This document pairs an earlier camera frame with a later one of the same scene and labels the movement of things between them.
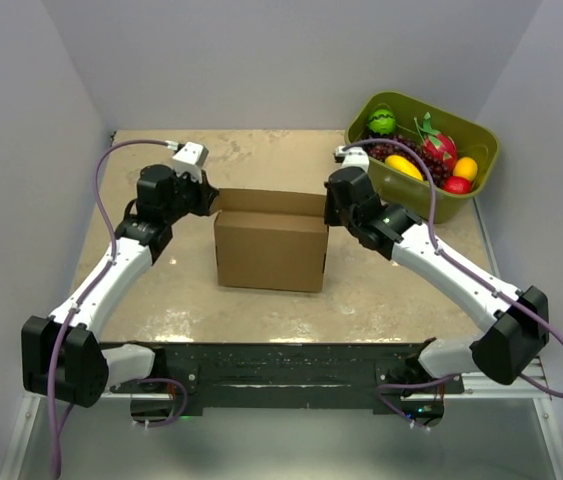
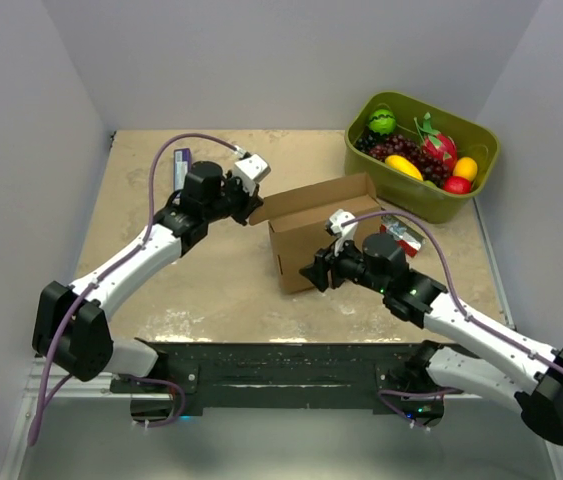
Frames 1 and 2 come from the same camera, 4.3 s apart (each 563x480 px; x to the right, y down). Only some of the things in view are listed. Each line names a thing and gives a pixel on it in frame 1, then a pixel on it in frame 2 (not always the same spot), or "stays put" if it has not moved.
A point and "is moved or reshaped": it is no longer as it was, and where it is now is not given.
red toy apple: [457, 185] stays put
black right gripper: [329, 217] → [317, 272]
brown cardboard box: [269, 239] is moved or reshaped
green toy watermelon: [382, 121] stays put
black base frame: [290, 379] stays put
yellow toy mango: [465, 167] stays put
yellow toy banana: [402, 164] stays put
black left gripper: [204, 190] → [250, 202]
